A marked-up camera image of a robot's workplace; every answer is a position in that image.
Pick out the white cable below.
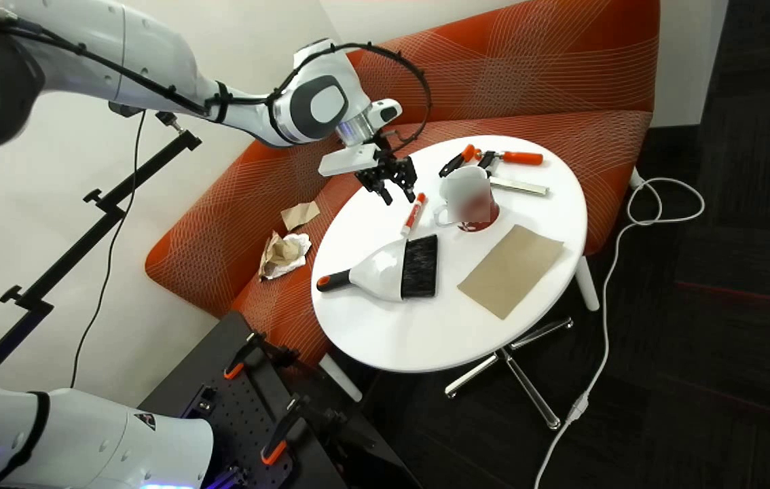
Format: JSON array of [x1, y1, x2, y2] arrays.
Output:
[[532, 166, 707, 489]]

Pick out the white mug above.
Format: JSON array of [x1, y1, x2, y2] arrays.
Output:
[[433, 164, 500, 234]]

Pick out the black cable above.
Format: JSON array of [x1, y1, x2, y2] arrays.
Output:
[[70, 111, 147, 389]]

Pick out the brown paper sheet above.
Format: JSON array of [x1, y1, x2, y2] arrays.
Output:
[[456, 224, 566, 321]]

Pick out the white hand brush black bristles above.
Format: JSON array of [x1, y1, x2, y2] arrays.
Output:
[[315, 234, 439, 304]]

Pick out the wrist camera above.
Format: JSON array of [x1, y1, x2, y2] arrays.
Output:
[[318, 143, 380, 178]]

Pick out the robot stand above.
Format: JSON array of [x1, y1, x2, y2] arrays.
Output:
[[136, 310, 421, 489]]

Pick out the crumpled white brown paper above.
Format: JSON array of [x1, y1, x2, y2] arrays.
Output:
[[257, 230, 313, 282]]

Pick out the red white marker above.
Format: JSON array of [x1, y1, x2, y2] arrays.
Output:
[[400, 192, 428, 238]]

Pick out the brown paper scrap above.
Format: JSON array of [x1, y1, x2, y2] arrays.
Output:
[[280, 200, 322, 232]]

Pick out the camera on mount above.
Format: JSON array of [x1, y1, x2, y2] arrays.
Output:
[[0, 101, 203, 365]]

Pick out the black clamp orange tip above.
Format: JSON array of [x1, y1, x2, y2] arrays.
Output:
[[260, 392, 360, 467], [223, 330, 301, 382]]

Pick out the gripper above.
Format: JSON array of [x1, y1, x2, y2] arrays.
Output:
[[355, 153, 419, 206]]

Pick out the orange black bar clamp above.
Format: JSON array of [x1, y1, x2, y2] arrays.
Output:
[[437, 143, 551, 198]]

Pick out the orange patterned sofa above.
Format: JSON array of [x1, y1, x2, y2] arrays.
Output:
[[145, 0, 661, 403]]

